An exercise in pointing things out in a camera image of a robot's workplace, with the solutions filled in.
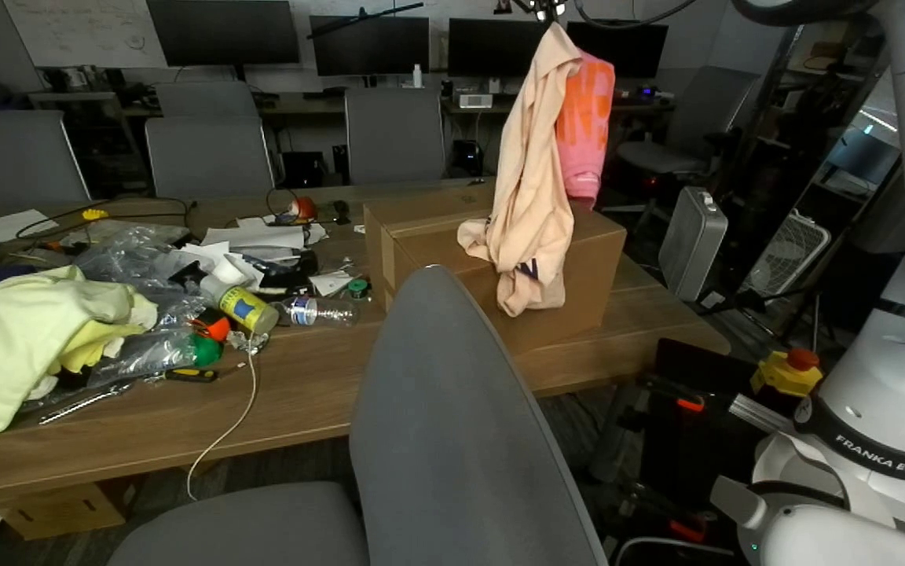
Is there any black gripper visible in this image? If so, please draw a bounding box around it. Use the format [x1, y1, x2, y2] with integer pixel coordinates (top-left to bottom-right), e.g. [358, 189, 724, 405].
[517, 0, 580, 28]

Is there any pink shirt with orange print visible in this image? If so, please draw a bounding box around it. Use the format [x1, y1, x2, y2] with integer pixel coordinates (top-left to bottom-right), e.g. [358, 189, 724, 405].
[554, 52, 620, 203]

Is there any peach shirt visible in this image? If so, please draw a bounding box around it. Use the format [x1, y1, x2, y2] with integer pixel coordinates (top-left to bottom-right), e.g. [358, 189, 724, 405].
[457, 21, 580, 320]

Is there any large brown cardboard box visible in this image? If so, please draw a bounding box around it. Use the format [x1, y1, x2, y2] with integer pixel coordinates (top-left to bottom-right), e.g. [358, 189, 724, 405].
[361, 183, 633, 343]

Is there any small flat cardboard box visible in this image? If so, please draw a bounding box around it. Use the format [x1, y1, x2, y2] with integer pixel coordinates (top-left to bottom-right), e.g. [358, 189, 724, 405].
[0, 480, 129, 544]

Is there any black computer monitor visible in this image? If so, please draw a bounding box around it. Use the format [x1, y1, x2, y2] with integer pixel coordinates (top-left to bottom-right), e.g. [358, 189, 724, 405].
[145, 0, 304, 68]
[445, 16, 551, 79]
[567, 20, 671, 82]
[307, 14, 432, 79]

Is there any white space heater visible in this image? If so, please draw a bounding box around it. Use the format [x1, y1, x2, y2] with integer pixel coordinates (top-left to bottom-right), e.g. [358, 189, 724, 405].
[658, 187, 733, 309]

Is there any white paper pile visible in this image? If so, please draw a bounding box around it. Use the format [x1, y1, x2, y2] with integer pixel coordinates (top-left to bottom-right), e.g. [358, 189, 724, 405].
[199, 213, 332, 267]

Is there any clear plastic bottle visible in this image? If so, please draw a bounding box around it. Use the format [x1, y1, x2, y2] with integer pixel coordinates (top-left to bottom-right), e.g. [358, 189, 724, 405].
[283, 296, 356, 330]

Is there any yellow tin can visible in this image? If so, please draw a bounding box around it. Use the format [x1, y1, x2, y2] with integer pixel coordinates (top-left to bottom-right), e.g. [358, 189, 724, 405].
[218, 282, 281, 341]

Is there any yellow emergency stop button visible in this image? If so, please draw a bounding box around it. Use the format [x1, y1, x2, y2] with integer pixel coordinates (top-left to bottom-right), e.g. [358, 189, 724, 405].
[751, 343, 828, 400]

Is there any black equipment case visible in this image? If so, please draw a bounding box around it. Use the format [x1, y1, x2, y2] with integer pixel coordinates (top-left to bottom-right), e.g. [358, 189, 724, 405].
[638, 336, 778, 513]

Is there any grey swivel office chair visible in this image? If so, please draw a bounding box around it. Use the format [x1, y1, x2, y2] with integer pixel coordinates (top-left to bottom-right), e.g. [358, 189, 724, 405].
[105, 260, 611, 566]

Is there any clear plastic wrap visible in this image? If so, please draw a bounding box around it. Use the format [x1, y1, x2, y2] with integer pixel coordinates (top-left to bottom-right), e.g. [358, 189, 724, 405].
[30, 222, 225, 422]

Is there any green round toy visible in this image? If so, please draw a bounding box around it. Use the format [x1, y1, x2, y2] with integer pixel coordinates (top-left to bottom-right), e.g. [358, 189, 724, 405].
[182, 336, 225, 378]

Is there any pale yellow cloth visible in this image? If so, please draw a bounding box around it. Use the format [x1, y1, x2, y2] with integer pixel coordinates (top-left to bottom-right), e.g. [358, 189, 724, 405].
[0, 260, 159, 440]

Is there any white wall board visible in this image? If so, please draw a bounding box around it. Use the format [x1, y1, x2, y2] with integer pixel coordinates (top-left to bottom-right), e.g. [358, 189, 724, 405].
[0, 0, 171, 72]

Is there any white cable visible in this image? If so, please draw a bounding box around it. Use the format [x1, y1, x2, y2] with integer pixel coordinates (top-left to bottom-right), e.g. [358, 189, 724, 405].
[182, 341, 268, 503]

